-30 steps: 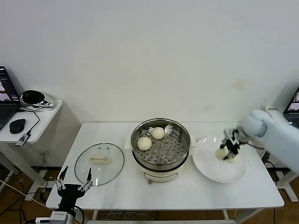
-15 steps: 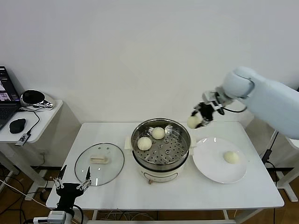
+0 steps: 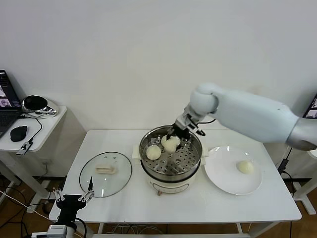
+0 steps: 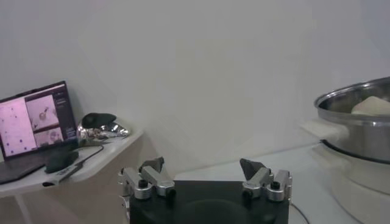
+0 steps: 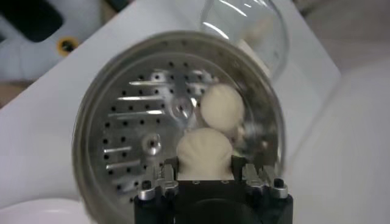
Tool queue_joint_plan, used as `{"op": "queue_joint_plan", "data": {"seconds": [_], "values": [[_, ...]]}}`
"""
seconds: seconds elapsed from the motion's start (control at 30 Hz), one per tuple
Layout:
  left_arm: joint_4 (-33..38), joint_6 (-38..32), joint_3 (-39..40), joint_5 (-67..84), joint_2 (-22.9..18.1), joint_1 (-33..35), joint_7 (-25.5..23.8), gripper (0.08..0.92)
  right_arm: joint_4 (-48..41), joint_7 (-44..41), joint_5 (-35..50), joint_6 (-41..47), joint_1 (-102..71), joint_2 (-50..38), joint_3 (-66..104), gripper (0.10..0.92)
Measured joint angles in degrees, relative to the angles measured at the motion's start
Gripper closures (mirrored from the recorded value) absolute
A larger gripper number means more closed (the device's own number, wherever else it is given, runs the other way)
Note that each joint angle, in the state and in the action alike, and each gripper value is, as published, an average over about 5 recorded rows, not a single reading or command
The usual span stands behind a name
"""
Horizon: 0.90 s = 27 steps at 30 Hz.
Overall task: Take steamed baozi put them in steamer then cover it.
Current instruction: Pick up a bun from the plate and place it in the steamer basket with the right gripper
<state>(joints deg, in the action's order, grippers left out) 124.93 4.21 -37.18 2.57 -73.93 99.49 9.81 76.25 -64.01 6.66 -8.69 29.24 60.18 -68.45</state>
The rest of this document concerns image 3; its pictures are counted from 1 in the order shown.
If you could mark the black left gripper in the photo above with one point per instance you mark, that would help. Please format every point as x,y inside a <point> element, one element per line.
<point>68,204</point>

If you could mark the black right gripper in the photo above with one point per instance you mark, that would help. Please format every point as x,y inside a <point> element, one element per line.
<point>182,129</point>

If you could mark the white steamed baozi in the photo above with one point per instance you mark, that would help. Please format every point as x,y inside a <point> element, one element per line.
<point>153,152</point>
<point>163,140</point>
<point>171,146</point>
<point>245,167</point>

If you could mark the round glass pot lid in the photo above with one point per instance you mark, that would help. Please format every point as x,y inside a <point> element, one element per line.
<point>119,173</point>

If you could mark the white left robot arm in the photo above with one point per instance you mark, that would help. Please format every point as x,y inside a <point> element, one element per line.
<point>71,229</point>

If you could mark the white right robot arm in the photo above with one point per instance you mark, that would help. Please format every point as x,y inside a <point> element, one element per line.
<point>247,114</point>

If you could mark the perforated steel steamer basket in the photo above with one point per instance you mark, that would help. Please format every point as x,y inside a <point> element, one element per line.
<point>183,163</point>

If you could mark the white electric cooker base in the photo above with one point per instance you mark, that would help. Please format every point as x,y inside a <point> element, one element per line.
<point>171,186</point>

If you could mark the white round plate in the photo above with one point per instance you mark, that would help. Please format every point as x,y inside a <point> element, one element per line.
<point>223,173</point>

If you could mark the grey usb hub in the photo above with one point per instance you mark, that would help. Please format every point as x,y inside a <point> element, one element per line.
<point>24,148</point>

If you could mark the black computer mouse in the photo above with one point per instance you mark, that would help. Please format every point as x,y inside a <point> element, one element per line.
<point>18,134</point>

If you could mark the black open laptop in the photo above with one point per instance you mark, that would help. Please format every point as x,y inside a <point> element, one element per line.
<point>312,106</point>
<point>6,121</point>

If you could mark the chrome and black headset device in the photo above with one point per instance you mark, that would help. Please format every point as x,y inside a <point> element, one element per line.
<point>34,102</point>

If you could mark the black power adapter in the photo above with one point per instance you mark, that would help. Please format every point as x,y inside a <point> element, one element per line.
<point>283,165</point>

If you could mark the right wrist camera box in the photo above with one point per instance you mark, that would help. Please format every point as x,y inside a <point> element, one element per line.
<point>194,124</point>

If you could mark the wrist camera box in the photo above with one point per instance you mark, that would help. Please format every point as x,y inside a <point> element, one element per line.
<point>194,124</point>
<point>57,231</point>

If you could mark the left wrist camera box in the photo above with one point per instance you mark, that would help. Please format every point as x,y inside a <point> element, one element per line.
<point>57,231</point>

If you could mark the white wall socket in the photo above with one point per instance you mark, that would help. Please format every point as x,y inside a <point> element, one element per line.
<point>46,162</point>

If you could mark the white table frame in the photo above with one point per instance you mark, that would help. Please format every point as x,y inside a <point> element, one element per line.
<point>239,227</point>

